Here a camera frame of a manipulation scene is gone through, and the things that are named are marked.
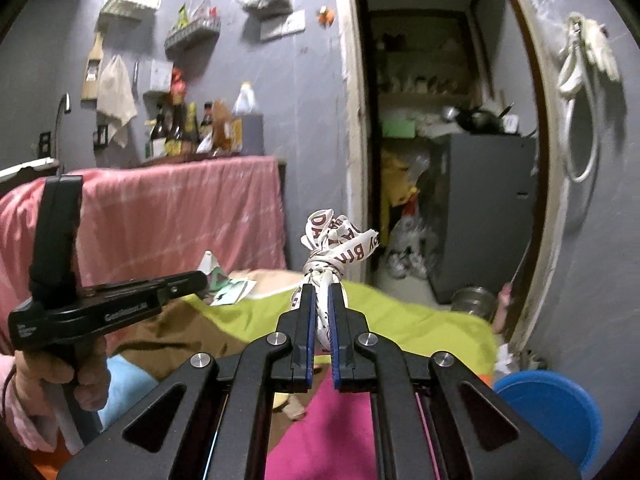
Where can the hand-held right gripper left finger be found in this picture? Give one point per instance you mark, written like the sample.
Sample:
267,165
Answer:
310,320

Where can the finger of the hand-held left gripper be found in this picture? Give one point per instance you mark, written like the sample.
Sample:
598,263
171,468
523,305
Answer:
150,285

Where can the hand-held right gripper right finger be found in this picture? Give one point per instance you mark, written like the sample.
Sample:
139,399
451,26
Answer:
336,335

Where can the torn white paper wrapper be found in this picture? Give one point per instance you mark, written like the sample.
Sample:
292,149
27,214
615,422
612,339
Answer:
227,287

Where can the white printed paper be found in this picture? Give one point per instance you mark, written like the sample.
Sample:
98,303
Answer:
325,240

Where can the tan paper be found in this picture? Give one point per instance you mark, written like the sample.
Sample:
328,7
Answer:
290,407

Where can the blue plastic bucket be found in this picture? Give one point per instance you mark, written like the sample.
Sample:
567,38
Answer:
545,410

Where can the person's left hand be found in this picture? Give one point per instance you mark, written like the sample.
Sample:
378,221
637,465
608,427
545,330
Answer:
65,370

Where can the colour block blanket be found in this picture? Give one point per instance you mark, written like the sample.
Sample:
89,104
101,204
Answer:
400,320

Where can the white board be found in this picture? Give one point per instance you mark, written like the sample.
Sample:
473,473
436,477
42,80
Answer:
25,167

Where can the pink checked cloth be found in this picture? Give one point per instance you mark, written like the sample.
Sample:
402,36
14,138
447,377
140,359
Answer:
175,210

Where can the black faucet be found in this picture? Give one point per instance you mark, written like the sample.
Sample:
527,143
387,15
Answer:
62,125

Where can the wooden tray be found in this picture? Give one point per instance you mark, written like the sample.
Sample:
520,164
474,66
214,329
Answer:
190,158

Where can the pile of plastic bags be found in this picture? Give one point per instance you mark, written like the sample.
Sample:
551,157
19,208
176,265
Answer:
405,220

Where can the steel bowl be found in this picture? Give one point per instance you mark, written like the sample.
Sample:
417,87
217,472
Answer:
472,300

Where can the beige hanging cloth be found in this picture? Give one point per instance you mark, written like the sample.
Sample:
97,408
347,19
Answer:
116,95

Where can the brown packet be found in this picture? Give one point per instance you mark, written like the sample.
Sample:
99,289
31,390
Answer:
221,130

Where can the pink bottle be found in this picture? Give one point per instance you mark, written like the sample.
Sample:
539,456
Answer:
504,300

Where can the wooden grater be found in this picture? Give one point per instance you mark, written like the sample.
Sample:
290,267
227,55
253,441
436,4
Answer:
92,70

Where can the oil jug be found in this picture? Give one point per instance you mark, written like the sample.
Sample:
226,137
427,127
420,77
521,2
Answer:
247,120

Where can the red plastic bag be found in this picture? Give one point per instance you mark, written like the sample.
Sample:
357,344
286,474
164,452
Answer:
177,85

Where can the grey cabinet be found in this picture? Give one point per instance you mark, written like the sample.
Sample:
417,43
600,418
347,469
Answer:
490,210

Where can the green box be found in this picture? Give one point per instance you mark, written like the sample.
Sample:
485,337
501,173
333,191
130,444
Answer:
400,127

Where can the small steel pot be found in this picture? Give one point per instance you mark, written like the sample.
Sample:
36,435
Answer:
448,112

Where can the green packet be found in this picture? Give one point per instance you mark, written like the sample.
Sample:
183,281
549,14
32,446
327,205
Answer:
182,17

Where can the black wok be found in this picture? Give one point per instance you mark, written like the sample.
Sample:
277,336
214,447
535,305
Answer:
480,119

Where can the pale snack packet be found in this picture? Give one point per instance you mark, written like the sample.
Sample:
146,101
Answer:
205,12

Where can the small white appliance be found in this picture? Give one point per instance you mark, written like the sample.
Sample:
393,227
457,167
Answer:
510,123

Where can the wooden shelf unit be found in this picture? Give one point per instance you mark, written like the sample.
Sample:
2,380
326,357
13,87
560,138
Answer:
425,60

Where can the orange hook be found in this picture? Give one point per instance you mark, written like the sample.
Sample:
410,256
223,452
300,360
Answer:
326,15

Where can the white rubber gloves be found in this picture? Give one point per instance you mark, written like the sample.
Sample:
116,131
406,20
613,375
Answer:
600,50

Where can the black wall socket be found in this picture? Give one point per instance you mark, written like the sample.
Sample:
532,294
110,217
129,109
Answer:
45,141

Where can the white wall box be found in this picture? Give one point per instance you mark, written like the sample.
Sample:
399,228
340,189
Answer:
161,76

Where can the white door frame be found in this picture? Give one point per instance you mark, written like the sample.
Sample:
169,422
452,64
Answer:
350,110

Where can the grey wall shelf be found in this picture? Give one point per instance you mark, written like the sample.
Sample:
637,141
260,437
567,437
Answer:
192,36

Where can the white wall basket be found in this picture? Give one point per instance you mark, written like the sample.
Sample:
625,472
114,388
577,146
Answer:
127,2

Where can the white wall socket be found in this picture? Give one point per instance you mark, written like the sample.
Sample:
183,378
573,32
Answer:
282,25

